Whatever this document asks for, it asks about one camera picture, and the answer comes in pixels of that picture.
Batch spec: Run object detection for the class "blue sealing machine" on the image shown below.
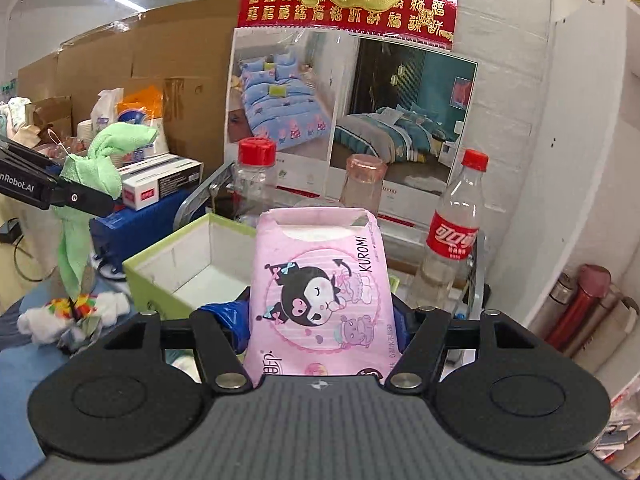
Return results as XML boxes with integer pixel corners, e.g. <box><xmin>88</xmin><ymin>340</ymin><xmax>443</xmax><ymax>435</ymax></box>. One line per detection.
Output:
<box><xmin>89</xmin><ymin>189</ymin><xmax>213</xmax><ymax>281</ymax></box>

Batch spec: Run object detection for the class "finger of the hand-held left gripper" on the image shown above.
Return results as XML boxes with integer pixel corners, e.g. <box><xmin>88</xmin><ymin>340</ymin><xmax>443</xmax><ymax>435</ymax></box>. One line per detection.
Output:
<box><xmin>50</xmin><ymin>176</ymin><xmax>117</xmax><ymax>219</ymax></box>

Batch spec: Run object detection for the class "orange and white tissue pack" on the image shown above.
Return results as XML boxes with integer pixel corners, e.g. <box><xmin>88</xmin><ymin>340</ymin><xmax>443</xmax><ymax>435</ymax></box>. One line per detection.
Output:
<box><xmin>116</xmin><ymin>85</ymin><xmax>170</xmax><ymax>160</ymax></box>

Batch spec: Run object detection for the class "small brown cardboard box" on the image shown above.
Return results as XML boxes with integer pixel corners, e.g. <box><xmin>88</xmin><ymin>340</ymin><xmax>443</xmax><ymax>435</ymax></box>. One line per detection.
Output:
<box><xmin>24</xmin><ymin>96</ymin><xmax>74</xmax><ymax>147</ymax></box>

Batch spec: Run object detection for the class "green towel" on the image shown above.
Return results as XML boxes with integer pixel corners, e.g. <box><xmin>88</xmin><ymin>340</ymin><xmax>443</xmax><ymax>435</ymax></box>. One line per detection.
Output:
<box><xmin>52</xmin><ymin>122</ymin><xmax>159</xmax><ymax>302</ymax></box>

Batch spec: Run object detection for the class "large cardboard sheet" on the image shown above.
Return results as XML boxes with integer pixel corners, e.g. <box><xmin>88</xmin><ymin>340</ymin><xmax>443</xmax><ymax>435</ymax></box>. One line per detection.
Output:
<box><xmin>17</xmin><ymin>0</ymin><xmax>242</xmax><ymax>171</ymax></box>

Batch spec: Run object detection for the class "green cardboard box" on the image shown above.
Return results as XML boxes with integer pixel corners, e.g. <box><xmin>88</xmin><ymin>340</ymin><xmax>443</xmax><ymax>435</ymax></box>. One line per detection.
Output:
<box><xmin>122</xmin><ymin>212</ymin><xmax>401</xmax><ymax>322</ymax></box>

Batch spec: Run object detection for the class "cola bottle with red label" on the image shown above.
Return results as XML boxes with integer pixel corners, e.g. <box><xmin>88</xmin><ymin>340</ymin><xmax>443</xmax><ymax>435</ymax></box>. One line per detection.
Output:
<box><xmin>409</xmin><ymin>148</ymin><xmax>490</xmax><ymax>312</ymax></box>

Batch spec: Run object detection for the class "red thermos bottle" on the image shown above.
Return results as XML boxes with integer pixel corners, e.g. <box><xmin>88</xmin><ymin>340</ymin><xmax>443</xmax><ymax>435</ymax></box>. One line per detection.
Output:
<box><xmin>545</xmin><ymin>265</ymin><xmax>613</xmax><ymax>359</ymax></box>

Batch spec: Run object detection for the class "bedding wall poster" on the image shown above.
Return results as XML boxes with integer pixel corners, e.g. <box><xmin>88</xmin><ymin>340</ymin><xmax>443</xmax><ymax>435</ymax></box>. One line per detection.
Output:
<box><xmin>224</xmin><ymin>27</ymin><xmax>479</xmax><ymax>228</ymax></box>

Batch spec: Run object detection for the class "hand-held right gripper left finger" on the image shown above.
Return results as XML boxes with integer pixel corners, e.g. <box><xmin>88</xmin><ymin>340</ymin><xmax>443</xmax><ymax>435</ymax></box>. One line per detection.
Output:
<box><xmin>102</xmin><ymin>287</ymin><xmax>253</xmax><ymax>393</ymax></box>

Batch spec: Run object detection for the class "white box with red label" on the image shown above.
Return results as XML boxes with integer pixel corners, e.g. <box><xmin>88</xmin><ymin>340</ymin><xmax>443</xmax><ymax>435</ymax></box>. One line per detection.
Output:
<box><xmin>119</xmin><ymin>154</ymin><xmax>204</xmax><ymax>212</ymax></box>

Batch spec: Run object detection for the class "white and blue tissue pack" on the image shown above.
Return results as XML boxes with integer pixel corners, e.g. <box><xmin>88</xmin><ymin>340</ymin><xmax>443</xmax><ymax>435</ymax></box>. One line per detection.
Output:
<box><xmin>91</xmin><ymin>87</ymin><xmax>124</xmax><ymax>136</ymax></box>

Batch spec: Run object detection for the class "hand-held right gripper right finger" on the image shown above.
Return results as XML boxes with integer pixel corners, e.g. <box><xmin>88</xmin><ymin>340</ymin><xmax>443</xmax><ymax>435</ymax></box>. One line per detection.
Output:
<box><xmin>386</xmin><ymin>294</ymin><xmax>540</xmax><ymax>393</ymax></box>

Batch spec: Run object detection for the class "black power adapter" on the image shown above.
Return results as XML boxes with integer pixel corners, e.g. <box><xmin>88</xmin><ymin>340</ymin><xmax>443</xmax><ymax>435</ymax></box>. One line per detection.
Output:
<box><xmin>0</xmin><ymin>219</ymin><xmax>22</xmax><ymax>247</ymax></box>

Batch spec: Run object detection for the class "blue printed cloth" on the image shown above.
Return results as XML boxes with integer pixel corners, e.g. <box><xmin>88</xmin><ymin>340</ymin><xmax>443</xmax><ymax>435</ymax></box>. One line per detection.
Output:
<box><xmin>0</xmin><ymin>272</ymin><xmax>143</xmax><ymax>480</ymax></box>

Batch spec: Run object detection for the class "clear jar with red lid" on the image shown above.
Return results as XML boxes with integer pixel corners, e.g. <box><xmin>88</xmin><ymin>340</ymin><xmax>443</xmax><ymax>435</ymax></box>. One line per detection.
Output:
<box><xmin>231</xmin><ymin>137</ymin><xmax>279</xmax><ymax>227</ymax></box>

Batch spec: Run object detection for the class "pink cartoon tissue pack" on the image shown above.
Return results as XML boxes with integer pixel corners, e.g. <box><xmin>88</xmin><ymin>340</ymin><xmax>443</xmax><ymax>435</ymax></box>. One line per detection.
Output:
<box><xmin>247</xmin><ymin>206</ymin><xmax>401</xmax><ymax>388</ymax></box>

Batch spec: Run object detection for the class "white fluffy toy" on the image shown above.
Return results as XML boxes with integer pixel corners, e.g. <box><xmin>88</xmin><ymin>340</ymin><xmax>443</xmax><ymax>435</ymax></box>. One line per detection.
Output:
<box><xmin>17</xmin><ymin>289</ymin><xmax>132</xmax><ymax>347</ymax></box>

